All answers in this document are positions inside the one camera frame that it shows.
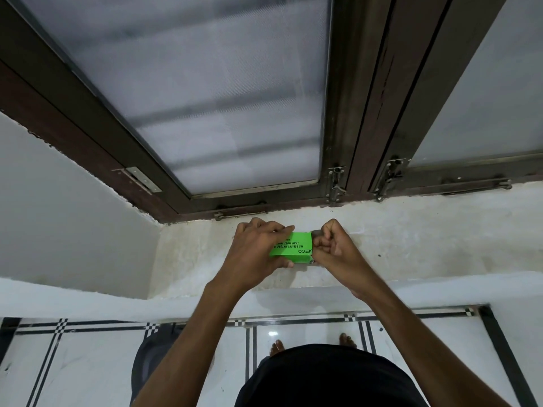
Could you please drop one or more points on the metal window stay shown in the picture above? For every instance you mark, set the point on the metal window stay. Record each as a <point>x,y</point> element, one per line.
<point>237,214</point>
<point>479,183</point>

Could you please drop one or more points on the silver window hinge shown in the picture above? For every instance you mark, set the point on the silver window hinge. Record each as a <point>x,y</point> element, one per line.
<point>140,180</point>

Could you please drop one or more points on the dark brown frosted window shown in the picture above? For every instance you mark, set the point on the dark brown frosted window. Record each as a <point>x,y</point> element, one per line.
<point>356,101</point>

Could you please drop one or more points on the person's foot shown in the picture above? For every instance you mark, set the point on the person's foot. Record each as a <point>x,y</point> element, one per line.
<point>277,348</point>
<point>348,341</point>

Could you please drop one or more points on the green cardboard box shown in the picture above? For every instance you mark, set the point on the green cardboard box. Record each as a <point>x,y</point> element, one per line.
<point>299,250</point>

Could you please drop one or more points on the person's right hand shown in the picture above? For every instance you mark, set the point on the person's right hand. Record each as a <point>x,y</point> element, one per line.
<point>343,258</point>

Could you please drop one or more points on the person's left hand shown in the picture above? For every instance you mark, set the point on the person's left hand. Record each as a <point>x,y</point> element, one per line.
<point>250,254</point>

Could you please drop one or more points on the person's left forearm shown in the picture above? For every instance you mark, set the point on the person's left forearm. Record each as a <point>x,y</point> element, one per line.
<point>195,347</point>

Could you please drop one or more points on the person's right foot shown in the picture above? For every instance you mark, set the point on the person's right foot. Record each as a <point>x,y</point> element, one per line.
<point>348,341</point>

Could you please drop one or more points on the person's right forearm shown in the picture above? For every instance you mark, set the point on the person's right forearm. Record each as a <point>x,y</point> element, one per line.
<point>424,347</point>

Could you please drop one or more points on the metal window bolt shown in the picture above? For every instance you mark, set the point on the metal window bolt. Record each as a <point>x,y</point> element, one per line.
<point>336,186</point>
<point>390,178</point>

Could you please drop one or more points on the person's black clothing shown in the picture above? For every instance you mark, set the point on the person's black clothing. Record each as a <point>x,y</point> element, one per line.
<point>331,377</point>

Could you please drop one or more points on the person's left foot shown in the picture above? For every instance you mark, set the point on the person's left foot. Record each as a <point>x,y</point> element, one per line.
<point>277,348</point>

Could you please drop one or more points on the grey pedal trash bin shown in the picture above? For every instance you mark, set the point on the grey pedal trash bin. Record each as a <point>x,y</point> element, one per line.
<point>148,360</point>

